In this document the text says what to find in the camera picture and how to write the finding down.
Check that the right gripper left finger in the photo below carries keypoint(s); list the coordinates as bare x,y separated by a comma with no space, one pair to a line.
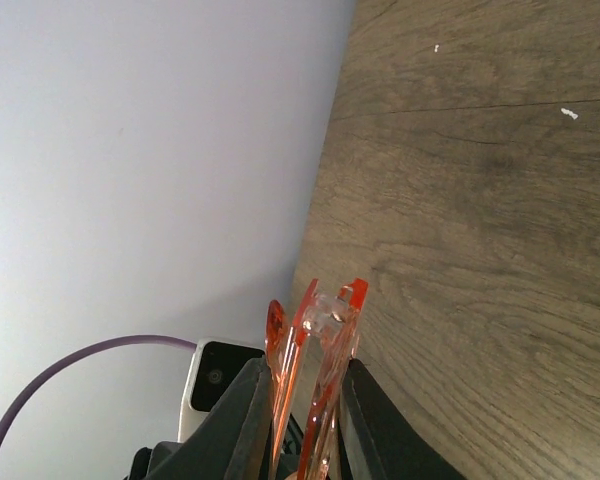
232,441

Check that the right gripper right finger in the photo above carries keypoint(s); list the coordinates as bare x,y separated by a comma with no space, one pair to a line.
375,441

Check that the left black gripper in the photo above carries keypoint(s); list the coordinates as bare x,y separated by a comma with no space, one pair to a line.
148,459

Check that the orange sunglasses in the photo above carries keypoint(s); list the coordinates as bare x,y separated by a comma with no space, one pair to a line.
332,322

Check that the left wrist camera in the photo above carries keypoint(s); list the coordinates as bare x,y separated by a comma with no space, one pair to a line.
214,365

